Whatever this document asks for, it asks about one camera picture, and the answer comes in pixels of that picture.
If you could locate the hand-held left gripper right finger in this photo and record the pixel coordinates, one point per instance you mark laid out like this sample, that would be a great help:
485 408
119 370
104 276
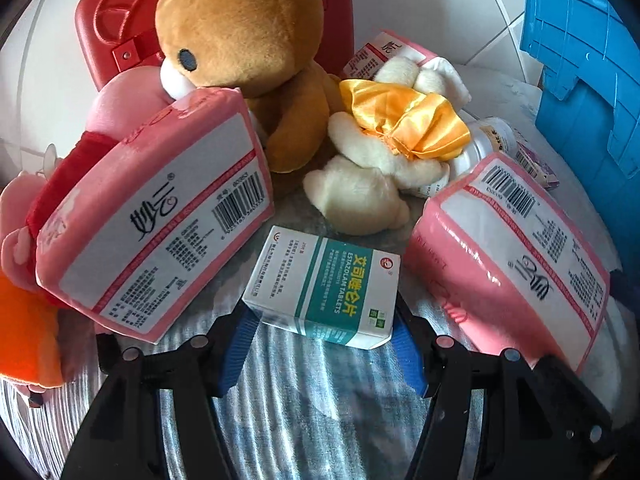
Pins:
410 355

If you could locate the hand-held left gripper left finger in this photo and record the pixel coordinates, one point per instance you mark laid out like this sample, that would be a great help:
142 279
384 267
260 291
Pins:
240 355

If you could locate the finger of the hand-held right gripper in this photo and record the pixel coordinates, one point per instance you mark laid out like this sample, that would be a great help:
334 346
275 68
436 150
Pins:
570 395

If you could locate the teal white medicine box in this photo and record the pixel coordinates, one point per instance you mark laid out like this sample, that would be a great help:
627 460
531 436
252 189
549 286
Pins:
325 285

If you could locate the white medicine bottle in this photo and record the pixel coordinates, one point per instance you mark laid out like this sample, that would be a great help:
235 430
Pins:
492 135

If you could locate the grey striped bed sheet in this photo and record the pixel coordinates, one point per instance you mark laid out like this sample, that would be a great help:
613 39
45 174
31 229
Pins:
320 410

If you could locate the pink tissue pack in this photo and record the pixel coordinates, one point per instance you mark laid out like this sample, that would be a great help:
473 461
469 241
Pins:
500 260
400 52
150 240

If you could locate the white plush toy yellow bow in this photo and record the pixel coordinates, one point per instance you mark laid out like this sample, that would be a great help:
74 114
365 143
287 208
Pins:
360 195

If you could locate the orange plush toy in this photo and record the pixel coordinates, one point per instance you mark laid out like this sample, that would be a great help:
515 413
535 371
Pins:
25 330

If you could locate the white purple medicine box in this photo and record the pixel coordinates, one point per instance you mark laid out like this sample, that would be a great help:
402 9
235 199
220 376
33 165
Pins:
537 167

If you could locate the pink pig plush red clothes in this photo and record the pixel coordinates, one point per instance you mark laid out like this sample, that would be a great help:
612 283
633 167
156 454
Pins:
65 185

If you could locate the brown teddy bear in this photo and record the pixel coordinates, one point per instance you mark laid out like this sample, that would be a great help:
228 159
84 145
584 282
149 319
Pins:
240 20

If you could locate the blue plastic crate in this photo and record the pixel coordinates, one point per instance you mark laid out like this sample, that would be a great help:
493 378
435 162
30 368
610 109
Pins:
590 60

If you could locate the red case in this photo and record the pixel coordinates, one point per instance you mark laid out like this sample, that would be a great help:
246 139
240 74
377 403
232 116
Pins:
100 25

